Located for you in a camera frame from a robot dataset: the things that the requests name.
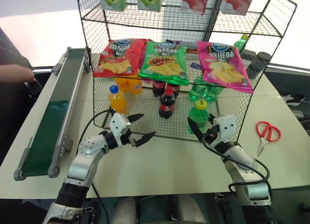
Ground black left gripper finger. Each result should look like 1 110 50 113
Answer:
127 113 145 124
131 131 156 147

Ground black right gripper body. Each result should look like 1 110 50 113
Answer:
201 125 220 144

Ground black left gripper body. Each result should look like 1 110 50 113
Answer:
121 128 137 147

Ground green soda bottle yellow cap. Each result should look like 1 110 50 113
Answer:
187 99 210 135

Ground orange soda bottle blue cap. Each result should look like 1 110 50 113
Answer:
108 85 129 115

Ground cola bottle red cap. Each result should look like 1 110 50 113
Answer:
158 85 176 120

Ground pink potato chips bag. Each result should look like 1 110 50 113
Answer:
196 41 254 94

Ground red potato chips bag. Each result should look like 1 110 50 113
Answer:
93 38 147 79

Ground green potato chips bag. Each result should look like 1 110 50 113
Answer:
138 40 191 86

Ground black cylindrical container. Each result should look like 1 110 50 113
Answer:
253 51 272 80

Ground black and white shoe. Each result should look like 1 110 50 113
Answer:
280 93 307 107

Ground black chair armrest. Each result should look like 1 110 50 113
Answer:
22 80 45 100

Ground green drink carton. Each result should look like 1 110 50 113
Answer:
137 0 163 13

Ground red strawberry drink carton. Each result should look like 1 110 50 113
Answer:
180 0 208 16

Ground red hanging snack packets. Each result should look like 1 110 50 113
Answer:
219 0 256 16

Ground person's dark shirt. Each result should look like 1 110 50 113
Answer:
0 27 33 70

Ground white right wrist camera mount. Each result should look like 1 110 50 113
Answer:
213 115 238 147

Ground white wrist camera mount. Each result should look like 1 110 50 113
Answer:
108 112 132 147
213 115 238 147

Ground black wire shelf rack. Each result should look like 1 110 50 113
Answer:
76 0 298 144

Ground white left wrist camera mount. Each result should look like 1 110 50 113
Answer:
108 112 132 147

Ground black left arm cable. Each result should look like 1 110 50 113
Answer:
75 108 116 157

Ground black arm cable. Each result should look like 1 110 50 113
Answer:
75 108 116 157
201 134 271 193

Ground red handled scissors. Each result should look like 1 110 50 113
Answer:
255 121 282 157

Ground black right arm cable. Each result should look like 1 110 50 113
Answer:
201 134 271 193

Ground green conveyor belt grey frame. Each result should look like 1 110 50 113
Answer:
13 47 92 181

